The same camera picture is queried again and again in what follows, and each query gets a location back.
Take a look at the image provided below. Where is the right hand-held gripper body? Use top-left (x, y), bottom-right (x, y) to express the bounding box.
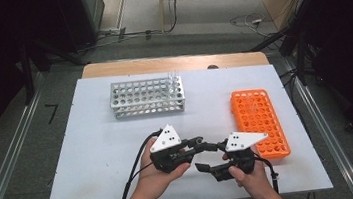
top-left (207, 127), bottom-right (274, 183)

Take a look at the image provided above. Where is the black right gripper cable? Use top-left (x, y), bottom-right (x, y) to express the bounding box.
top-left (254, 154), bottom-right (282, 197)

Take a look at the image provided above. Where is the wooden table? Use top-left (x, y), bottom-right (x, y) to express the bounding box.
top-left (80, 43), bottom-right (270, 87)

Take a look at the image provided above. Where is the black metal stand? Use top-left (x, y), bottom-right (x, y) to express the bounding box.
top-left (240, 22), bottom-right (319, 93)
top-left (16, 32), bottom-right (93, 106)

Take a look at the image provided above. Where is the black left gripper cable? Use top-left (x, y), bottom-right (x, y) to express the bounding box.
top-left (109, 129), bottom-right (171, 199)

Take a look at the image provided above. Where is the person's left hand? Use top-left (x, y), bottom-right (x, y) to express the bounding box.
top-left (132, 135), bottom-right (194, 199)

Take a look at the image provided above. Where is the dark cabinet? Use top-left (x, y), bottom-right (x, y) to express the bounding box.
top-left (51, 0), bottom-right (110, 55)

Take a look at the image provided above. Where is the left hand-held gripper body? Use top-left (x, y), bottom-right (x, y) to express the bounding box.
top-left (146, 121), bottom-right (196, 177)

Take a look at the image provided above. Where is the person's right hand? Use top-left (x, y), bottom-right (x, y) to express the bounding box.
top-left (221, 147), bottom-right (275, 199)

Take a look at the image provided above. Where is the black hanging cable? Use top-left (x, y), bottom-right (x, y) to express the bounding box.
top-left (159, 0), bottom-right (186, 35)

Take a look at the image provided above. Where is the orange plastic test tube rack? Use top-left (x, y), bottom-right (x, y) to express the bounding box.
top-left (228, 85), bottom-right (293, 164)

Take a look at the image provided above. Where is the silver metal test tube rack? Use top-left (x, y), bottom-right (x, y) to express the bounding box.
top-left (107, 75), bottom-right (188, 120)

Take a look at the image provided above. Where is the white floor cable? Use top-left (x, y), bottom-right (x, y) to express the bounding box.
top-left (228, 10), bottom-right (280, 43)

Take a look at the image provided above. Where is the white board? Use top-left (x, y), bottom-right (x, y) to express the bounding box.
top-left (30, 51), bottom-right (334, 199)

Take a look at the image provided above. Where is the power strip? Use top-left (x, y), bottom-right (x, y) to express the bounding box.
top-left (97, 26), bottom-right (128, 43)

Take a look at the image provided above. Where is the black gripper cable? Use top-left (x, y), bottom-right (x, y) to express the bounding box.
top-left (254, 154), bottom-right (282, 197)
top-left (109, 129), bottom-right (171, 199)

